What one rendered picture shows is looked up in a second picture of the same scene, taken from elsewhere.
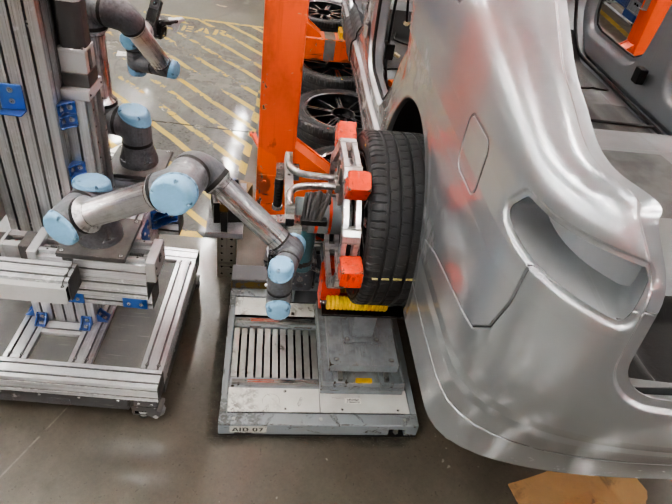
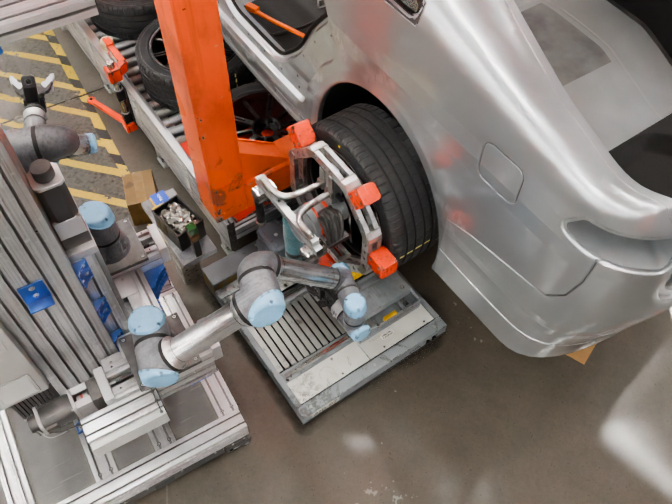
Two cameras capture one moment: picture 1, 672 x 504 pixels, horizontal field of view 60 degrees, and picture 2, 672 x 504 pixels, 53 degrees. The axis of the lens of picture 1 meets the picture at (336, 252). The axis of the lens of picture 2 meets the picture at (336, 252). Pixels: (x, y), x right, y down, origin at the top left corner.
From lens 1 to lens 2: 1.14 m
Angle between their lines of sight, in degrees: 24
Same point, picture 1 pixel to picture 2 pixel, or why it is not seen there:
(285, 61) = (213, 91)
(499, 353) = (577, 308)
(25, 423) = not seen: outside the picture
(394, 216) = (404, 205)
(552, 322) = (618, 285)
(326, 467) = (399, 397)
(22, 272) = (116, 420)
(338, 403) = (378, 343)
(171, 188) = (269, 308)
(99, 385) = (199, 452)
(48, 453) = not seen: outside the picture
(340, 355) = not seen: hidden behind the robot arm
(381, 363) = (396, 294)
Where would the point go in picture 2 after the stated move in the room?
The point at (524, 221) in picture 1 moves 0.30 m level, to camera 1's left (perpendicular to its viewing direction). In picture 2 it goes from (575, 225) to (483, 261)
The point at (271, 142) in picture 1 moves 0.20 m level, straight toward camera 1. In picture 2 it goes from (217, 161) to (242, 193)
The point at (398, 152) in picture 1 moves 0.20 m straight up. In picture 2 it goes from (376, 144) to (380, 102)
